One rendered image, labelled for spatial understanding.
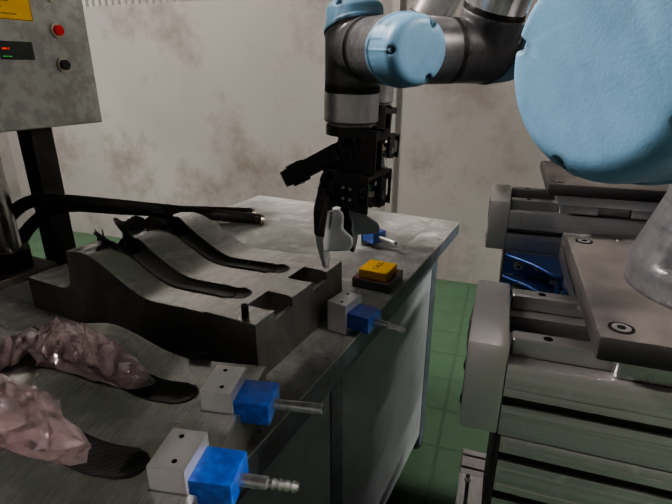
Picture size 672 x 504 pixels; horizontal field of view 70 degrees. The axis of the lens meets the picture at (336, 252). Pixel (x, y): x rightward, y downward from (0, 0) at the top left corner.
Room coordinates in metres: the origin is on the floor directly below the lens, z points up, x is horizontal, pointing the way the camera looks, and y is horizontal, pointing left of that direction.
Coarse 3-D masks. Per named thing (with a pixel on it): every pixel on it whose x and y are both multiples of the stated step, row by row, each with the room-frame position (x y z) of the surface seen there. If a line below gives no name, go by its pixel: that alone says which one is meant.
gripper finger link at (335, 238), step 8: (328, 216) 0.67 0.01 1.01; (336, 216) 0.67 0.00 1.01; (328, 224) 0.67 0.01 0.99; (336, 224) 0.66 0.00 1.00; (328, 232) 0.67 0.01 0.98; (336, 232) 0.66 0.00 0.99; (344, 232) 0.65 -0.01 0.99; (320, 240) 0.66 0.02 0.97; (328, 240) 0.66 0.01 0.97; (336, 240) 0.66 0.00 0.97; (344, 240) 0.65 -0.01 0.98; (352, 240) 0.65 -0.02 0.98; (320, 248) 0.66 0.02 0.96; (328, 248) 0.66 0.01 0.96; (336, 248) 0.65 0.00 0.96; (344, 248) 0.65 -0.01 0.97; (320, 256) 0.67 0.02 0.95; (328, 256) 0.67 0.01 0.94; (328, 264) 0.67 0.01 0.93
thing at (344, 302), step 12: (336, 300) 0.70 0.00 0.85; (348, 300) 0.70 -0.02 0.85; (360, 300) 0.72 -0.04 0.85; (336, 312) 0.69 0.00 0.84; (348, 312) 0.69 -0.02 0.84; (360, 312) 0.69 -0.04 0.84; (372, 312) 0.69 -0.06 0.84; (336, 324) 0.69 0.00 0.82; (348, 324) 0.68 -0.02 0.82; (360, 324) 0.67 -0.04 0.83; (372, 324) 0.67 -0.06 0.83; (384, 324) 0.67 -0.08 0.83
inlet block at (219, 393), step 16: (224, 368) 0.47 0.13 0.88; (240, 368) 0.47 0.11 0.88; (208, 384) 0.44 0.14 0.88; (224, 384) 0.44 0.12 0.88; (240, 384) 0.45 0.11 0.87; (256, 384) 0.46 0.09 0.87; (272, 384) 0.46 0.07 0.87; (208, 400) 0.43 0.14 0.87; (224, 400) 0.43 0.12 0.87; (240, 400) 0.43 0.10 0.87; (256, 400) 0.43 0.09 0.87; (272, 400) 0.44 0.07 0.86; (288, 400) 0.44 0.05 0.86; (240, 416) 0.43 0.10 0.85; (256, 416) 0.42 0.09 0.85; (272, 416) 0.43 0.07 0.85
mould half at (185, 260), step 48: (144, 240) 0.79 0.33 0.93; (48, 288) 0.76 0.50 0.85; (96, 288) 0.70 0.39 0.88; (144, 288) 0.67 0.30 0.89; (288, 288) 0.67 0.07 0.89; (336, 288) 0.77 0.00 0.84; (144, 336) 0.66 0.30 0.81; (192, 336) 0.61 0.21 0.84; (240, 336) 0.57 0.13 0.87; (288, 336) 0.63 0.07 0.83
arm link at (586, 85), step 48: (576, 0) 0.28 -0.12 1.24; (624, 0) 0.25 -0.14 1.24; (528, 48) 0.30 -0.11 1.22; (576, 48) 0.27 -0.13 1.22; (624, 48) 0.25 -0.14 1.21; (528, 96) 0.30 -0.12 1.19; (576, 96) 0.27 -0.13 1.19; (624, 96) 0.25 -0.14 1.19; (576, 144) 0.27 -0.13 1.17; (624, 144) 0.25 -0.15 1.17
